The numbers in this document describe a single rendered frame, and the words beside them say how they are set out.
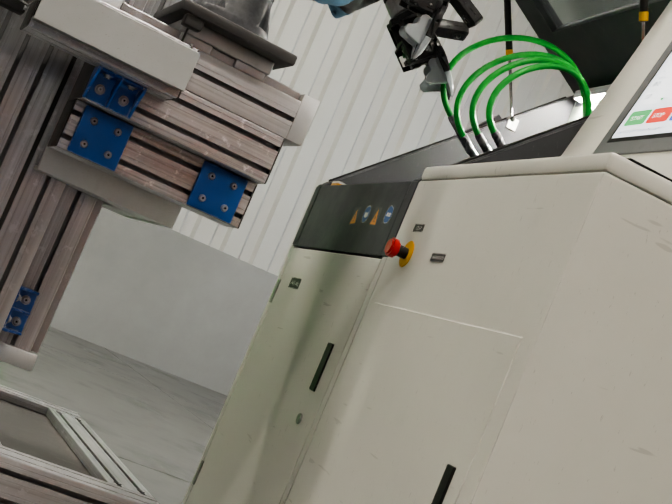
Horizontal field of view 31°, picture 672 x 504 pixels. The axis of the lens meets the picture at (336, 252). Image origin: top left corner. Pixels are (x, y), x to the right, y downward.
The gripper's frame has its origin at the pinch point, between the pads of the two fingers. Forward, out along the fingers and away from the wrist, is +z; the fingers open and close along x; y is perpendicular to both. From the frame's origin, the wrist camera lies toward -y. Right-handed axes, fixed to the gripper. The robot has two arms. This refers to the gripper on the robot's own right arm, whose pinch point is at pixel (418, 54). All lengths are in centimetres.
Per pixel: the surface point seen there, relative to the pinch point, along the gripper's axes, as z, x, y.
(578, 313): 47, 93, -7
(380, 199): 32.0, 5.3, -2.9
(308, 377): 71, 7, -3
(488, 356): 57, 82, -3
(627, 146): 11, 48, -28
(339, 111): -115, -672, -160
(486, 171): 27, 53, -3
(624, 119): 4, 40, -30
